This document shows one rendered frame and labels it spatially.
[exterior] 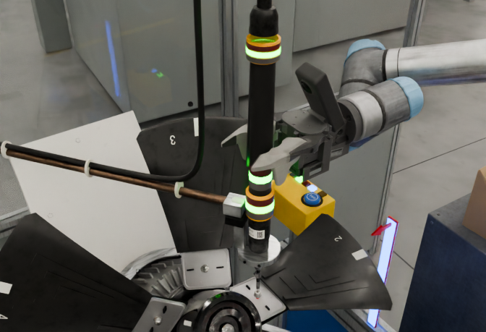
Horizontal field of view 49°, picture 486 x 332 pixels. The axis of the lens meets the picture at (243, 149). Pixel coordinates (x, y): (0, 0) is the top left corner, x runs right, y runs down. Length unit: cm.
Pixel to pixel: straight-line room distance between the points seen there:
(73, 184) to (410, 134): 299
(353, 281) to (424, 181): 236
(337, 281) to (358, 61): 41
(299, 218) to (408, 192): 197
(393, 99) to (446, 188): 249
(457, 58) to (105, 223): 72
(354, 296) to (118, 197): 49
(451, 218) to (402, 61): 60
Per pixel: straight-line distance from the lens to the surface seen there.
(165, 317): 89
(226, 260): 90
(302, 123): 78
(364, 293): 104
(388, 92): 89
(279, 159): 72
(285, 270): 101
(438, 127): 395
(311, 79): 74
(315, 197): 134
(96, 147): 111
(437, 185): 336
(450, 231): 146
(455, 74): 100
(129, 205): 111
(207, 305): 85
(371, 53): 104
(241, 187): 90
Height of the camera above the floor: 191
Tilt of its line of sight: 33 degrees down
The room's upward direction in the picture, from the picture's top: straight up
